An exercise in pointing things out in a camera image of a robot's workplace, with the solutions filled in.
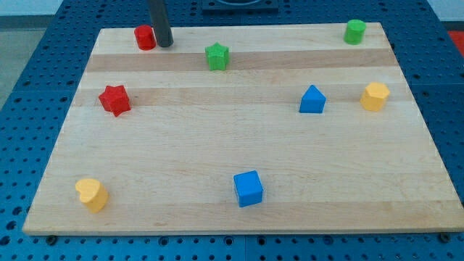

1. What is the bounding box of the green star block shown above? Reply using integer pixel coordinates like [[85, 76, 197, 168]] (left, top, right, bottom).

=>
[[205, 42, 229, 71]]

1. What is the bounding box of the red star block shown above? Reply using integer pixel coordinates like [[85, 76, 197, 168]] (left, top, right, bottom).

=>
[[99, 85, 131, 117]]

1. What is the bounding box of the light wooden board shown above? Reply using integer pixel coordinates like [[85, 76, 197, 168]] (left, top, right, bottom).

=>
[[23, 22, 463, 236]]

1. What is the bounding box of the blue cube block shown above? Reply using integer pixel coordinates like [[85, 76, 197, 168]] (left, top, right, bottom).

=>
[[233, 170, 264, 207]]

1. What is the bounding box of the blue triangular prism block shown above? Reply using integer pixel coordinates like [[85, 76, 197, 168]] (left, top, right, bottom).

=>
[[299, 85, 326, 114]]

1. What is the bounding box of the dark grey pointer rod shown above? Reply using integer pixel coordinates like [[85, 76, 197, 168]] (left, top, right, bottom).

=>
[[146, 0, 173, 48]]

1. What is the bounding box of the red cylinder block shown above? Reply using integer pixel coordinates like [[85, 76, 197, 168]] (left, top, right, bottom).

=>
[[134, 25, 157, 51]]

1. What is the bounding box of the yellow hexagon block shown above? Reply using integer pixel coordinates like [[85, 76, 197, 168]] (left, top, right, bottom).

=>
[[360, 82, 390, 112]]

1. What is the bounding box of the yellow heart block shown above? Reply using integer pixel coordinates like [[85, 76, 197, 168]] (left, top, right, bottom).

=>
[[75, 178, 109, 213]]

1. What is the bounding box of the green cylinder block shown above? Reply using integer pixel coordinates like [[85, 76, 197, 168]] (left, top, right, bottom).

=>
[[344, 19, 366, 45]]

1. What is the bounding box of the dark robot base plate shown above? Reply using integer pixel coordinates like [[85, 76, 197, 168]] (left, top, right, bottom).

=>
[[201, 0, 279, 13]]

